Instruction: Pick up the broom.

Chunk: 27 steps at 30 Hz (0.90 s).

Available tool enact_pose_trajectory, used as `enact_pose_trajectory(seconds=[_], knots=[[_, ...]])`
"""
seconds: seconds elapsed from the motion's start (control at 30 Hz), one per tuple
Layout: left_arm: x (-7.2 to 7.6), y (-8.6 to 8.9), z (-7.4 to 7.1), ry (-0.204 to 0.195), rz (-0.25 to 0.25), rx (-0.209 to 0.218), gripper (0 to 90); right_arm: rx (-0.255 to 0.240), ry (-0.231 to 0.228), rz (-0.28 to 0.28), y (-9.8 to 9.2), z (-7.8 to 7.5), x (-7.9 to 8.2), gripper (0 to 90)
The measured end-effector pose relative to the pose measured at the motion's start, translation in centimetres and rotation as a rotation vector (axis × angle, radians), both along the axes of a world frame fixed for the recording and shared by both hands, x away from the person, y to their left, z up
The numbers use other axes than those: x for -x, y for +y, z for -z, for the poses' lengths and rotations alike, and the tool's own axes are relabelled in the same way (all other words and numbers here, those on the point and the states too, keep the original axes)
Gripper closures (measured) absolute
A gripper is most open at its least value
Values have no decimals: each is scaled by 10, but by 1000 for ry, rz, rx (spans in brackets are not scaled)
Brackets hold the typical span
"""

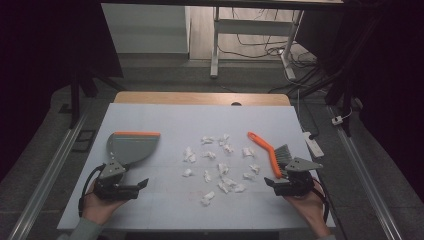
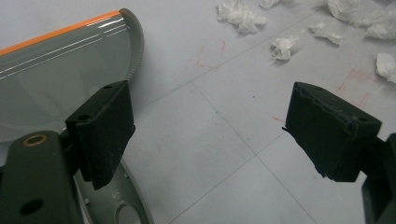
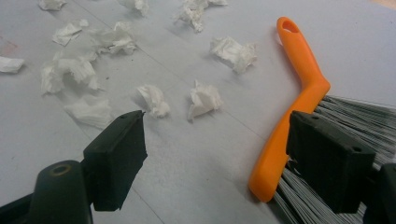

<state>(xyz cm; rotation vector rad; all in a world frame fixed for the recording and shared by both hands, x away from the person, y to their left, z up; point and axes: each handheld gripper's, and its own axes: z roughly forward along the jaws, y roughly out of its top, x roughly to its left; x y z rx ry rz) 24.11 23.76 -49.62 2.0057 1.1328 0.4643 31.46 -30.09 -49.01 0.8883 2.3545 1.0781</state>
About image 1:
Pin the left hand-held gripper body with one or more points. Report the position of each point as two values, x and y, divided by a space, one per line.
113 169

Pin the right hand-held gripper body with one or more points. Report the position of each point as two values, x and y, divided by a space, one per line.
300 183

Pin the orange brush with grey bristles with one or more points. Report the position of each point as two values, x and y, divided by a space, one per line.
271 155

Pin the group of white paper scraps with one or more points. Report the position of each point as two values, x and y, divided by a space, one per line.
221 168

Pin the person's right hand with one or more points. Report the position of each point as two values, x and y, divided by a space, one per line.
311 210

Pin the person's left hand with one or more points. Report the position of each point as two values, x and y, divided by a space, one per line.
96 208

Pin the grey dustpan with orange edge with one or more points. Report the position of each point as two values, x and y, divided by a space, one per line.
133 148

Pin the white power strip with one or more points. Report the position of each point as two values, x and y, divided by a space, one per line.
313 145

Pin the white board on table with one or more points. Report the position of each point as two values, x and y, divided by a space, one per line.
173 120

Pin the black tripod stand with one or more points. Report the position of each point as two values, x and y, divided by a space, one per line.
75 100
346 86

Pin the black round table grommet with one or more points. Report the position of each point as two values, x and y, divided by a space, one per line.
236 103

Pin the wooden table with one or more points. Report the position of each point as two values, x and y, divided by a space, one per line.
186 98

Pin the dark curtain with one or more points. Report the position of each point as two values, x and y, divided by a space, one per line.
40 60
400 83

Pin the white cabinet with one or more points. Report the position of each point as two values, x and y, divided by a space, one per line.
146 30

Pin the black rectangular floor bracket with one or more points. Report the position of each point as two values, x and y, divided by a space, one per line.
84 141

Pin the aluminium floor rail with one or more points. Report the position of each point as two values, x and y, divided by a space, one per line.
46 176
366 176

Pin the white metal desk frame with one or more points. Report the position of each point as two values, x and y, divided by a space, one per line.
248 27

